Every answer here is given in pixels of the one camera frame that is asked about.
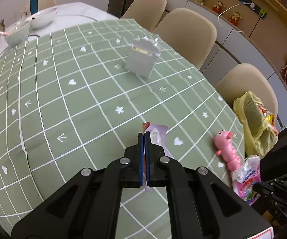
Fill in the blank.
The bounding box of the beige chair far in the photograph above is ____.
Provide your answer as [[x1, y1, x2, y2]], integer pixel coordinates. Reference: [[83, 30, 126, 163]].
[[121, 0, 167, 32]]

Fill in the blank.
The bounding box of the beige chair middle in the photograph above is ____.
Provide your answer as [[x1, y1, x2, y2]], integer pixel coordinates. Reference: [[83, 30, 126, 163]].
[[153, 8, 217, 69]]

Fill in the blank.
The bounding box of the blue tall bottle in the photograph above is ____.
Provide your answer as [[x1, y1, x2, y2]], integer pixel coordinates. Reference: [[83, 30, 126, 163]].
[[30, 0, 39, 15]]

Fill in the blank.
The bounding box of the pink purple candy pouch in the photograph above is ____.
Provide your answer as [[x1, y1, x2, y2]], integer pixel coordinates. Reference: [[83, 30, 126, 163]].
[[231, 155, 261, 206]]

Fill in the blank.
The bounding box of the white bowl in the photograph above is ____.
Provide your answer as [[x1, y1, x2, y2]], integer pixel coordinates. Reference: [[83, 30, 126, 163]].
[[26, 7, 57, 30]]

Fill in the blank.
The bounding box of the small purple wrapper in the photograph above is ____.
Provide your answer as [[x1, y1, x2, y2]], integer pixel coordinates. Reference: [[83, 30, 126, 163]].
[[143, 122, 173, 192]]

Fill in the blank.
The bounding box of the white charging cable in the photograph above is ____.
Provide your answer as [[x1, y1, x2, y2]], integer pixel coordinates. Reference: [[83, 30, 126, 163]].
[[217, 3, 256, 34]]

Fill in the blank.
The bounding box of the beige chair behind table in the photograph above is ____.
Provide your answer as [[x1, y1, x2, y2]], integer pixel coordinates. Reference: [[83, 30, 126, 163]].
[[25, 0, 58, 16]]

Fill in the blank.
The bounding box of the pink pig toy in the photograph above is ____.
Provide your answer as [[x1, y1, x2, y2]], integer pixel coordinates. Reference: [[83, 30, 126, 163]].
[[214, 130, 241, 171]]

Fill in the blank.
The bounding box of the green grid tablecloth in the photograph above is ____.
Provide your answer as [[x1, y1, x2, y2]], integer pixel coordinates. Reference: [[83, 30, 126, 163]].
[[0, 20, 244, 233]]

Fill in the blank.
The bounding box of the pale green bowl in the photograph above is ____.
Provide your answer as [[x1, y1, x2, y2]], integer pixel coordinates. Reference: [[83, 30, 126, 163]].
[[5, 21, 31, 48]]

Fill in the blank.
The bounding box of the yellow-green trash bag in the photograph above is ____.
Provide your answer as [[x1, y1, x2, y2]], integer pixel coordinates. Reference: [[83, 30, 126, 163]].
[[232, 91, 278, 158]]

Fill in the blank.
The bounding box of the beige chair near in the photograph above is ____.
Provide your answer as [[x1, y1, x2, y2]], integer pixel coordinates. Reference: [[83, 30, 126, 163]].
[[214, 63, 278, 114]]

